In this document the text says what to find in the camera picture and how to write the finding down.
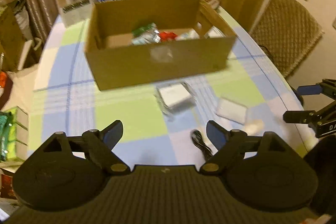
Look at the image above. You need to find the black cable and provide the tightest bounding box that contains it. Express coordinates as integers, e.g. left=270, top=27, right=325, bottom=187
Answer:
left=190, top=129, right=214, bottom=162

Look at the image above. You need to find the white plastic spoon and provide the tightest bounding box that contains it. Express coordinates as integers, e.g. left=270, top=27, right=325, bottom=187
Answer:
left=243, top=119, right=264, bottom=136

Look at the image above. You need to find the clear plastic lidded case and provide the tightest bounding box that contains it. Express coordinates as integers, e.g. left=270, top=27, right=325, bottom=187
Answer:
left=215, top=97, right=248, bottom=124

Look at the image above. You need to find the clear white box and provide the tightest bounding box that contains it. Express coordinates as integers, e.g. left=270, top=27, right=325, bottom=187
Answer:
left=155, top=82, right=196, bottom=116

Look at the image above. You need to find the silver green foil bag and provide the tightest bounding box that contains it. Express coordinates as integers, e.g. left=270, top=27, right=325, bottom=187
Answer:
left=131, top=23, right=161, bottom=45

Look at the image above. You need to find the red candy packet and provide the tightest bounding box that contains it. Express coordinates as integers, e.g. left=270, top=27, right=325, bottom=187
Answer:
left=159, top=31, right=178, bottom=43

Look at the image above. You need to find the white green tablet box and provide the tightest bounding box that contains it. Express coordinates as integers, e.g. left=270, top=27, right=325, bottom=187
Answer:
left=207, top=27, right=226, bottom=38

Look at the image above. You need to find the green white medicine box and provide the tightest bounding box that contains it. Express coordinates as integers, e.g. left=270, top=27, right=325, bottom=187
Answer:
left=175, top=30, right=200, bottom=41

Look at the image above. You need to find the checked tablecloth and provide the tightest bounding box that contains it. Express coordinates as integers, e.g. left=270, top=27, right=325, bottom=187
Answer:
left=29, top=9, right=318, bottom=166

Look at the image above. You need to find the quilted brown chair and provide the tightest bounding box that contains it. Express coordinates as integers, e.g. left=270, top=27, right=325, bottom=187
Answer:
left=250, top=0, right=324, bottom=78

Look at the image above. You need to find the brown cardboard box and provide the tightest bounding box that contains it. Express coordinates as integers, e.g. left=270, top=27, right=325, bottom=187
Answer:
left=84, top=0, right=236, bottom=90

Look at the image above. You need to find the cardboard boxes pile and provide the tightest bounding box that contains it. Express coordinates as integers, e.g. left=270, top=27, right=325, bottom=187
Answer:
left=1, top=0, right=44, bottom=72

